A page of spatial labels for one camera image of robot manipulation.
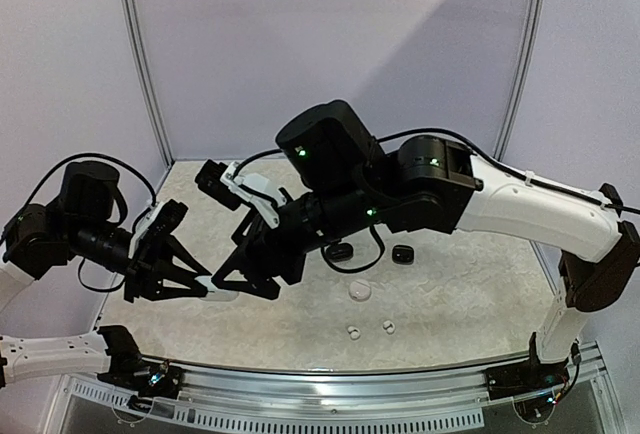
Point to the aluminium frame post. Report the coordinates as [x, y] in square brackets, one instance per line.
[524, 59]
[140, 59]

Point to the white earbud lower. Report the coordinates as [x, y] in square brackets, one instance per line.
[354, 332]

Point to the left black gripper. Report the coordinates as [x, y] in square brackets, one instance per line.
[153, 262]

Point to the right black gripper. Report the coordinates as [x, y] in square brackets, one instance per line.
[267, 247]

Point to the white stem earbud right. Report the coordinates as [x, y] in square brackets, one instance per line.
[389, 327]

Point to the pink round earbud case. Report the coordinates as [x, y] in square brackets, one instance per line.
[360, 290]

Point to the white oval earbud case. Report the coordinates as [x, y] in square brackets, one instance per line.
[215, 294]

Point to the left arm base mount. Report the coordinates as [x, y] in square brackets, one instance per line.
[128, 369]

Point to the right aluminium frame post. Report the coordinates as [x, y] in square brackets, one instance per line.
[524, 59]

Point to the aluminium front rail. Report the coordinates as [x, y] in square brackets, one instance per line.
[448, 400]

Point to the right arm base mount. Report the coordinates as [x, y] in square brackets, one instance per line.
[532, 374]

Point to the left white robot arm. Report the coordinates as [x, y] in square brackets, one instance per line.
[41, 237]

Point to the black oval earbud case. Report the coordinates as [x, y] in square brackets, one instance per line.
[340, 252]

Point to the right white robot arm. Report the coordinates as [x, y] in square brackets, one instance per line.
[436, 180]

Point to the left aluminium frame post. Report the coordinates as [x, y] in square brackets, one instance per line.
[140, 59]

